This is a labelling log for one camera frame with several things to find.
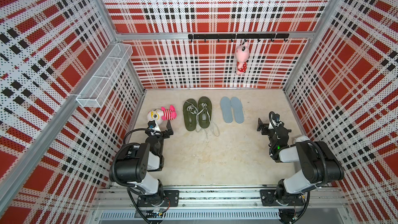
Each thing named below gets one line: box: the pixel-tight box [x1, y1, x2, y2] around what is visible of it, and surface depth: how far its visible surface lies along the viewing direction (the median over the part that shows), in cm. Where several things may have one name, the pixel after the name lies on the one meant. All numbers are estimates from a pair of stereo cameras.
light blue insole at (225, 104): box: [219, 96, 234, 124], surface depth 111 cm
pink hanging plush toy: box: [234, 40, 250, 75], surface depth 95 cm
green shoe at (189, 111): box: [182, 98, 198, 132], surface depth 103 cm
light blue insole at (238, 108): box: [230, 96, 245, 124], surface depth 110 cm
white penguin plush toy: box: [147, 105, 178, 126], surface depth 100 cm
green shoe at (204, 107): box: [197, 96, 213, 129], surface depth 103 cm
